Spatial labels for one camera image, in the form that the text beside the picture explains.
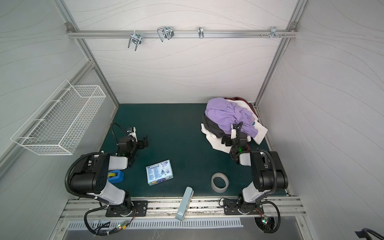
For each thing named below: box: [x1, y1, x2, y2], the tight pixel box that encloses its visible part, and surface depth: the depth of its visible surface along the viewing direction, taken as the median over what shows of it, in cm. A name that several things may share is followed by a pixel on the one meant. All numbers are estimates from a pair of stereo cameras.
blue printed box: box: [145, 159, 174, 186], surface depth 82 cm
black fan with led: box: [254, 216, 276, 233], surface depth 73 cm
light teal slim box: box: [175, 186, 194, 222], surface depth 75 cm
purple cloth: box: [205, 97, 258, 138], surface depth 95 cm
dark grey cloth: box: [202, 113, 232, 138], surface depth 99 cm
